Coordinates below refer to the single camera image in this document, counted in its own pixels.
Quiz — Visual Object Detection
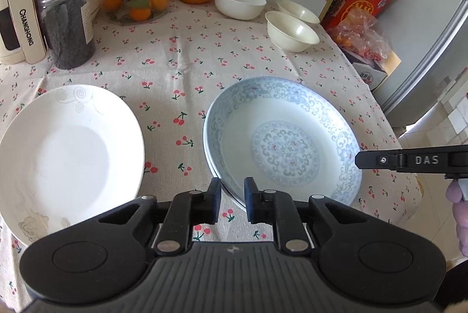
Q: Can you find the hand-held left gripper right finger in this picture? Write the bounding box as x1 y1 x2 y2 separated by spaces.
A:
244 177 370 254

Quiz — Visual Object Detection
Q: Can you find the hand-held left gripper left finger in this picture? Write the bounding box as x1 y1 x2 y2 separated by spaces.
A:
97 177 222 256

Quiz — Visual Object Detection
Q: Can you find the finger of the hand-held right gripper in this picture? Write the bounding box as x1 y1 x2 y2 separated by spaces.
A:
354 148 407 174

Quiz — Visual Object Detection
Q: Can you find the blue patterned plate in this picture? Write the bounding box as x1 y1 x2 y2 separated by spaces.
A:
203 76 363 215

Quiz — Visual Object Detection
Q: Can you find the cream bowl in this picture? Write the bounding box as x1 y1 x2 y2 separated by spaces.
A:
265 11 320 53
276 0 321 25

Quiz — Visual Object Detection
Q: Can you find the person's right hand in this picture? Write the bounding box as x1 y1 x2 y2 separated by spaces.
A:
445 178 468 260

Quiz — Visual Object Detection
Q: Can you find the dark blue and white box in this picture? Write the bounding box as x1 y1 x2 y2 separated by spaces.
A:
343 49 402 91

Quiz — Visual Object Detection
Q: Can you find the clear plastic snack bag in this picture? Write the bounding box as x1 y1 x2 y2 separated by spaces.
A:
326 7 393 62

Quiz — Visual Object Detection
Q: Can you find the silver refrigerator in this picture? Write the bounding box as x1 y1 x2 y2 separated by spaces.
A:
365 0 468 128

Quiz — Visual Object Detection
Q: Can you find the cherry print tablecloth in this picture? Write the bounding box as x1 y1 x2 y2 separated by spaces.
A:
0 2 422 302

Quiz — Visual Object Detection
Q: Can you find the white plate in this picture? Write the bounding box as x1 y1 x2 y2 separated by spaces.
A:
0 84 146 248

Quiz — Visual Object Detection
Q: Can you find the large white bowl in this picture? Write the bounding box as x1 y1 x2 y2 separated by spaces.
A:
214 0 267 21

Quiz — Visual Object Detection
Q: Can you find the plastic jar of dark snacks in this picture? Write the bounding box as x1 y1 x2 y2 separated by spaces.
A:
35 0 97 70

